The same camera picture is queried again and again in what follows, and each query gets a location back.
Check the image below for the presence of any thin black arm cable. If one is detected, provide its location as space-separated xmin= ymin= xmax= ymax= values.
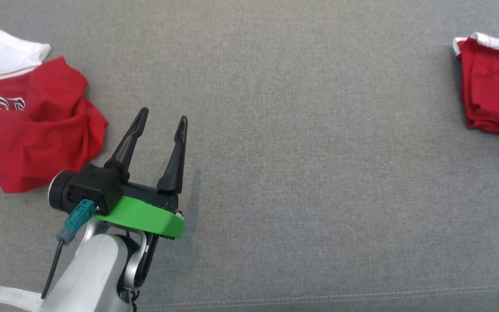
xmin=128 ymin=233 xmax=160 ymax=312

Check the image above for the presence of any red white jersey shirt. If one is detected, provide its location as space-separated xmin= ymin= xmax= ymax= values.
xmin=0 ymin=29 xmax=110 ymax=207
xmin=453 ymin=32 xmax=499 ymax=147

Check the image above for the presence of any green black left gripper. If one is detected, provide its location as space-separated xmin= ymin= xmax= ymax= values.
xmin=94 ymin=107 xmax=188 ymax=239

